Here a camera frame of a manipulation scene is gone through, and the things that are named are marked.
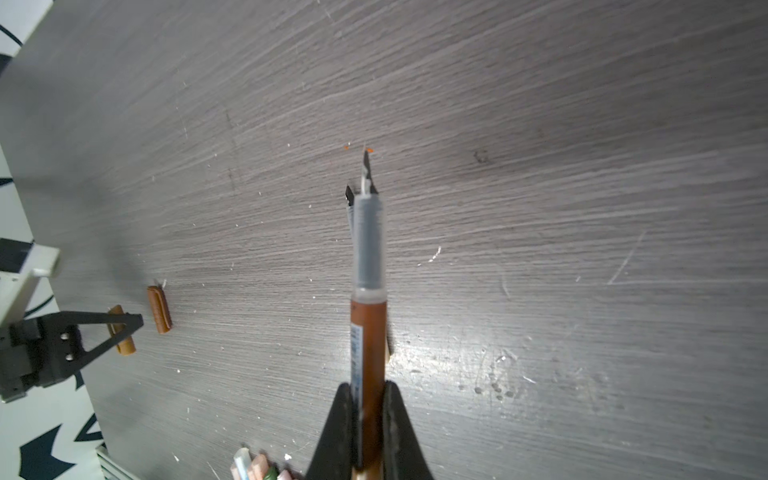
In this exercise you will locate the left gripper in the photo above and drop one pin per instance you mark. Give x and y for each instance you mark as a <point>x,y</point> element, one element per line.
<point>65,343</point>

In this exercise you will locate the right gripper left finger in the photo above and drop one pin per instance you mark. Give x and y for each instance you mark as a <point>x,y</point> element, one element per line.
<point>334,452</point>

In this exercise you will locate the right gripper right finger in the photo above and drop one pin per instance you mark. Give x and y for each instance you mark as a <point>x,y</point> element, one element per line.
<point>402,456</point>

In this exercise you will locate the dark brown pen cap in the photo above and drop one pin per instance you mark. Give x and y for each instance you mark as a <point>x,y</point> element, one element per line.
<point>160,309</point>

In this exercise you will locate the ochre capped brown pen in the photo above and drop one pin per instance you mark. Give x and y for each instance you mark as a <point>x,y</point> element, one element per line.
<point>368,326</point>

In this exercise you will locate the green capped brown pen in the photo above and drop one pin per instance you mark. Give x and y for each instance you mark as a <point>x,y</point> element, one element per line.
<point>271,474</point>

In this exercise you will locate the red marker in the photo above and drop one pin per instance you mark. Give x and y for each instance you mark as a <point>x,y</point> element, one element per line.
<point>258,468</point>

